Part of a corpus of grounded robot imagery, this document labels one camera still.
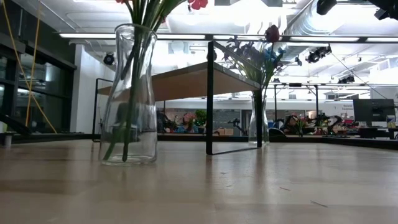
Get dark red artificial tulip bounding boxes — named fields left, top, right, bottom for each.
left=262, top=24, right=281, bottom=94

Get blue artificial flower bunch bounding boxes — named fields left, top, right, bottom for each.
left=261, top=45, right=286, bottom=68

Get purple artificial flower bunch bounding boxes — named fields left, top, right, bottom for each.
left=222, top=35, right=265, bottom=94

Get narrow clear glass vase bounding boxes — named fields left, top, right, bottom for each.
left=248, top=93, right=271, bottom=146

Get red artificial flower bunch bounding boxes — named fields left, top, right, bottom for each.
left=115, top=0, right=209, bottom=162

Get wide clear glass carafe vase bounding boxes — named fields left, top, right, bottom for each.
left=98, top=23, right=159, bottom=166

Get pink background flowers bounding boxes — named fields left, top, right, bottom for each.
left=182, top=112, right=197, bottom=134

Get black ceiling track light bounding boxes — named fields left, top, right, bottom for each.
left=306, top=45, right=333, bottom=64
left=338, top=74, right=356, bottom=84

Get black computer monitor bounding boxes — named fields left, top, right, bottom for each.
left=353, top=98, right=397, bottom=139

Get wooden table with black legs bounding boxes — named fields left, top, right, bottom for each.
left=91, top=40, right=264, bottom=156

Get green background plant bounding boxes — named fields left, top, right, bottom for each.
left=195, top=108, right=208, bottom=134

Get black ceiling spotlight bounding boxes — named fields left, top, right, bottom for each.
left=103, top=52, right=116, bottom=66

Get black background rack frame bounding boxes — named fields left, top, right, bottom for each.
left=273, top=82, right=320, bottom=125

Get yellow hanging cord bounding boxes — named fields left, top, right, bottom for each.
left=1, top=0, right=58, bottom=134
left=24, top=17, right=41, bottom=130

